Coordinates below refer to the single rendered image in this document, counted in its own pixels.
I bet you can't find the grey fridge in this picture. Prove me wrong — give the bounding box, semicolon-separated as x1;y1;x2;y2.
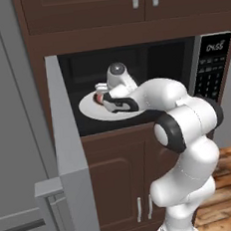
0;0;65;231

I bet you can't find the brown tall cupboard frame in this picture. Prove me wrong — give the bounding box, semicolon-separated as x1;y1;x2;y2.
11;0;231;231

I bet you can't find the pink brown marshmallow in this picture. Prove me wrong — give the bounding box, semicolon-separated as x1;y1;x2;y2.
92;92;105;107

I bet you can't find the black microwave oven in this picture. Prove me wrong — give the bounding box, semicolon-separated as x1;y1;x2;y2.
55;31;231;140

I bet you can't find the silver lower cupboard handle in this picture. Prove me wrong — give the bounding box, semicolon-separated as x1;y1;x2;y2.
134;196;144;223
145;193;155;220

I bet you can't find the grey microwave door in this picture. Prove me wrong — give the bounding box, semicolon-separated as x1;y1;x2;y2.
44;52;104;231

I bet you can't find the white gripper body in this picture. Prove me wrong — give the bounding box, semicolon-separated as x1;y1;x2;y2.
94;82;111;95

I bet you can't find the white round microwave plate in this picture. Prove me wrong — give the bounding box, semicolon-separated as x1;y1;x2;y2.
78;85;148;124

